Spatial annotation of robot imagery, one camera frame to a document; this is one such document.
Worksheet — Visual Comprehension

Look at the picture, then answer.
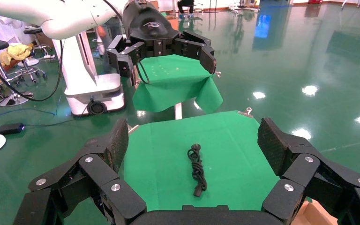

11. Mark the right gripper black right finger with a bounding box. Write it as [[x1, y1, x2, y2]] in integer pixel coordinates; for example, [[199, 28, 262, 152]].
[[257, 117, 360, 225]]

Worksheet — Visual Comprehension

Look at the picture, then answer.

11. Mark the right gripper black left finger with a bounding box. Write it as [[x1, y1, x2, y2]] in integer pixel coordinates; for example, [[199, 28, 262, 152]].
[[12, 118, 147, 225]]

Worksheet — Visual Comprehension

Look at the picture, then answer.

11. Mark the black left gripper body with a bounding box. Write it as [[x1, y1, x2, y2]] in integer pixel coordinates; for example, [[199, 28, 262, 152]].
[[122, 0, 180, 58]]

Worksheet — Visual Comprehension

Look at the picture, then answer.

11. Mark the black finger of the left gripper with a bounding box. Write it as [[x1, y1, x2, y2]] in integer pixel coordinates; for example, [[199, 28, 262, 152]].
[[106, 35, 145, 87], [172, 30, 217, 75]]

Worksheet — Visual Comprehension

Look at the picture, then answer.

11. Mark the black power cable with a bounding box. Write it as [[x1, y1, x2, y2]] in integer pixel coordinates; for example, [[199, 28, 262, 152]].
[[187, 143, 208, 198]]

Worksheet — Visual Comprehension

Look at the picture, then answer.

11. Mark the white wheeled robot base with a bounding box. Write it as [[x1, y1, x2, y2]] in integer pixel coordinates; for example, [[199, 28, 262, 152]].
[[52, 31, 125, 117]]

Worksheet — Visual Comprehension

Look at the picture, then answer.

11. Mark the open brown cardboard box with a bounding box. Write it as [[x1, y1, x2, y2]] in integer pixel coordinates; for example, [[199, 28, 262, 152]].
[[292, 200, 339, 225]]

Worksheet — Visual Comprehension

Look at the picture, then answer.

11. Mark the small brown carton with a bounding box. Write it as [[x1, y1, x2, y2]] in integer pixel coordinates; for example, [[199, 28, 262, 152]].
[[166, 15, 180, 31]]

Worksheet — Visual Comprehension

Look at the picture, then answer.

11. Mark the draped green cloth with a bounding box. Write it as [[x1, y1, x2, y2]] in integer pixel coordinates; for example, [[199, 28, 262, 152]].
[[132, 54, 224, 114]]

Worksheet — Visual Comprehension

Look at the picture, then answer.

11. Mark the green tablecloth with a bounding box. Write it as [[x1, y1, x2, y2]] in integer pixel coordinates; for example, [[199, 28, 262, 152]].
[[123, 110, 282, 212]]

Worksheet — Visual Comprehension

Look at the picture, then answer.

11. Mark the silver binder clip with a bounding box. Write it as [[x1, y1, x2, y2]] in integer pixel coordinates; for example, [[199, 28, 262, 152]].
[[238, 107, 254, 119]]

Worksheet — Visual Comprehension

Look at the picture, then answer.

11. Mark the chrome swivel chair base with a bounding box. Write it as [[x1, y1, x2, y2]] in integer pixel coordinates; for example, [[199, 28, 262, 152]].
[[4, 59, 48, 86]]

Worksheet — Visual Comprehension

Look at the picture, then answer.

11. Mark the black power adapter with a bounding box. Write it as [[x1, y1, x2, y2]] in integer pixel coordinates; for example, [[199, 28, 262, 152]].
[[0, 123, 26, 135]]

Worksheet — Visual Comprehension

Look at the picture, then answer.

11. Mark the yellow crumpled cloth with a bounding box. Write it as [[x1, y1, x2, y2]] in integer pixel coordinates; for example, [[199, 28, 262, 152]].
[[0, 43, 33, 67]]

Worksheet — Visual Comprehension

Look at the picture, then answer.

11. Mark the short black left wrist cable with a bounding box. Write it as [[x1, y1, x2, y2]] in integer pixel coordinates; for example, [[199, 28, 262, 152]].
[[135, 60, 151, 85]]

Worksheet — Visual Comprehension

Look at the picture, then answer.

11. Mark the long black left arm cable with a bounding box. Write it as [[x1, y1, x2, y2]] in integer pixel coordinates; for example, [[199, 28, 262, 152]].
[[0, 39, 64, 103]]

